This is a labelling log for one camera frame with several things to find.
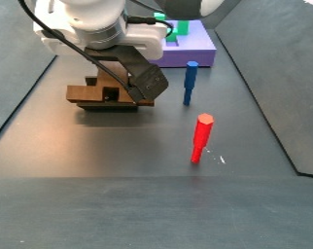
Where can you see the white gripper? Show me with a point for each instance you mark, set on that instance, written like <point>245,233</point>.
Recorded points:
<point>97,24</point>

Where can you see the brown T-shaped block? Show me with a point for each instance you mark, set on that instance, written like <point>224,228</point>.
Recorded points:
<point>102,73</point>

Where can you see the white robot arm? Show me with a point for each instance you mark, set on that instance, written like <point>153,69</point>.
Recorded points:
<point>186,9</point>

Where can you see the green U-shaped block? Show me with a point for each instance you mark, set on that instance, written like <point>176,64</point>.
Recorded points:
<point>177,27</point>

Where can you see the purple block base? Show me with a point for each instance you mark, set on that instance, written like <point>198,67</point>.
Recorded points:
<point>192,47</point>

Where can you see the blue hexagonal peg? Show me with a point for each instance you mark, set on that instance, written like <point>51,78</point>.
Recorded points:
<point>192,73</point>

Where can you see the red hexagonal peg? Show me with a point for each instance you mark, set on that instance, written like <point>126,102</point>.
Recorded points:
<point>202,134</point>

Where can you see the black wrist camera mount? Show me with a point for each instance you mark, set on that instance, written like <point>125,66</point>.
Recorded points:
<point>147,82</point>

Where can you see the black angle bracket fixture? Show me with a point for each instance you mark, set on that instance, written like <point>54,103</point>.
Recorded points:
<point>105,94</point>

